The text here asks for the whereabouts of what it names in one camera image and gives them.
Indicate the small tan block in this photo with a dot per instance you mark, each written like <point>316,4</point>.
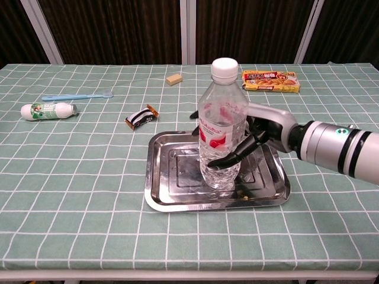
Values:
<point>173,80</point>

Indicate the transparent plastic water bottle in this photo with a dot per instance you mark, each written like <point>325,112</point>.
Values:
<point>222,118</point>

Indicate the dark brown curtain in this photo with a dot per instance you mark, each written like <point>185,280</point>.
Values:
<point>248,29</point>
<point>17,29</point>
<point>118,29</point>
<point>346,29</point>

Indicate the green white checked tablecloth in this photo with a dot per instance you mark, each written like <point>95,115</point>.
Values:
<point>89,192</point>

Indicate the light blue toothbrush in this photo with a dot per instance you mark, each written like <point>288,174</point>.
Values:
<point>71,96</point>

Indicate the white green tube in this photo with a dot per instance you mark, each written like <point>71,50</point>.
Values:
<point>47,111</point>

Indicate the silver metal tray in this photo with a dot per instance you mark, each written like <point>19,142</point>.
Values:
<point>174,177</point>

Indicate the white partition post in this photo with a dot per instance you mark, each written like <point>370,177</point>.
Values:
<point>188,29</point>
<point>309,29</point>
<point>41,29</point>

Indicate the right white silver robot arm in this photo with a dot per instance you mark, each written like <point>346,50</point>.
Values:
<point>334,145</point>

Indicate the black white snack packet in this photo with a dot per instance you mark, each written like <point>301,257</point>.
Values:
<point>142,116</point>

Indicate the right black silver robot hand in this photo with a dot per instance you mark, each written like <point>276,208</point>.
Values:
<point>275,118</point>

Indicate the yellow curry roux box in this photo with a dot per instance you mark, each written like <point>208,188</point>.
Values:
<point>271,82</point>

